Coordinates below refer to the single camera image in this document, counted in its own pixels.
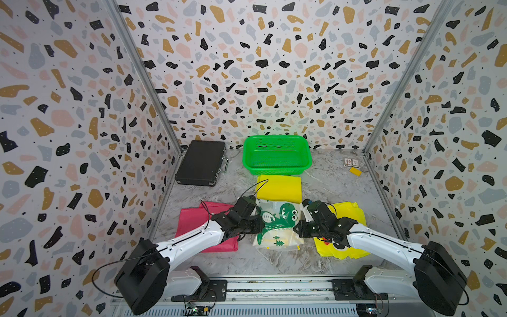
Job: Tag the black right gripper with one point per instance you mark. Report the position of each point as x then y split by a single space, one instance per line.
300 229

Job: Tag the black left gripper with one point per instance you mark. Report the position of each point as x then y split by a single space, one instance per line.
259 225

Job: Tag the yellow duck raincoat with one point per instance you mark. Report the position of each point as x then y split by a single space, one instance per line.
345 209

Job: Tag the pink raincoat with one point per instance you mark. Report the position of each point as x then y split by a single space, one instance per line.
192 218

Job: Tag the white dinosaur raincoat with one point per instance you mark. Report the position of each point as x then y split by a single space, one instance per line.
279 220

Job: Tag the plain yellow raincoat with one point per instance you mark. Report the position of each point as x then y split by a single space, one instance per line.
279 188

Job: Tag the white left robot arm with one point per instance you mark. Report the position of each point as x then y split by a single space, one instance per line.
151 274

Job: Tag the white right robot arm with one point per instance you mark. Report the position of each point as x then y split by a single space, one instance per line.
429 272

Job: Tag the green plastic basket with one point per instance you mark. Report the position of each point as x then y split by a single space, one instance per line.
276 155

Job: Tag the small yellow block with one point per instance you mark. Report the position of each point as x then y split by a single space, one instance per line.
355 171

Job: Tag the playing card box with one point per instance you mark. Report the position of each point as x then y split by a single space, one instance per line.
351 162

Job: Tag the black briefcase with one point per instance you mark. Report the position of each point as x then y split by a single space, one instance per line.
201 164

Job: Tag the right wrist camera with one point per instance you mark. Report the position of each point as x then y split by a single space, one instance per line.
318 212

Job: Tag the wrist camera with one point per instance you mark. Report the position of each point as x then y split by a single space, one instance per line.
245 206
318 212

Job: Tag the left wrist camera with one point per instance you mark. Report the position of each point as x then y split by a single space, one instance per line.
245 206

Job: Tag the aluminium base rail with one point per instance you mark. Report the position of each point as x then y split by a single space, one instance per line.
291 296

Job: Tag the aluminium corner post right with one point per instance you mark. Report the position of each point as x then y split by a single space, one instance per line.
441 13

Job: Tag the aluminium corner post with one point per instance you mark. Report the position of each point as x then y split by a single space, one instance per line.
113 10
441 13

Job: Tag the aluminium corner post left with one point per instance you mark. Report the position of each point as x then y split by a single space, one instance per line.
113 10

